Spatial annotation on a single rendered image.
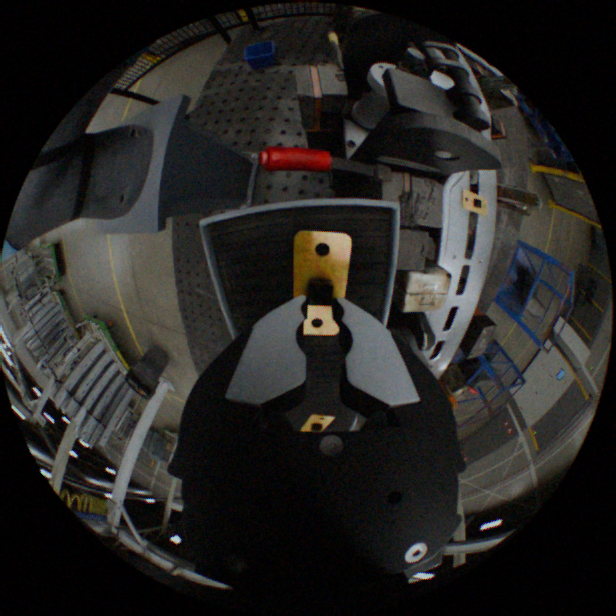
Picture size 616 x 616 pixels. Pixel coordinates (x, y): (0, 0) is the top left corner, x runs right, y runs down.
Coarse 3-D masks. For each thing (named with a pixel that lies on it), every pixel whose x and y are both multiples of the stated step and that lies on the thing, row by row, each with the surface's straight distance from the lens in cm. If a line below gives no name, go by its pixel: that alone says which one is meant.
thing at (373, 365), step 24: (336, 312) 11; (360, 312) 10; (360, 336) 8; (384, 336) 9; (360, 360) 7; (384, 360) 8; (360, 384) 6; (384, 384) 7; (408, 384) 7; (360, 408) 7; (384, 408) 7
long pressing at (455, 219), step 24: (456, 48) 78; (456, 192) 39; (480, 192) 45; (456, 216) 39; (480, 216) 45; (456, 240) 39; (480, 240) 45; (456, 264) 41; (480, 264) 47; (456, 288) 44; (480, 288) 51; (432, 312) 43; (456, 312) 49; (456, 336) 55; (432, 360) 56
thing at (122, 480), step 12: (168, 384) 390; (156, 396) 381; (156, 408) 380; (144, 420) 371; (144, 432) 373; (132, 444) 371; (132, 456) 370; (120, 468) 382; (132, 468) 383; (120, 480) 382; (120, 492) 386; (120, 504) 396; (108, 516) 417; (132, 528) 394
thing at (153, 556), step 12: (96, 528) 404; (108, 528) 406; (120, 528) 426; (120, 540) 420; (132, 540) 403; (480, 540) 443; (492, 540) 424; (156, 552) 397; (444, 552) 495; (456, 552) 476; (468, 552) 456; (168, 564) 390; (180, 564) 385; (192, 576) 384; (228, 588) 349
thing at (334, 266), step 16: (304, 240) 12; (320, 240) 12; (336, 240) 12; (304, 256) 12; (320, 256) 12; (336, 256) 12; (304, 272) 13; (320, 272) 13; (336, 272) 13; (304, 288) 13; (320, 288) 12; (336, 288) 13; (320, 304) 13
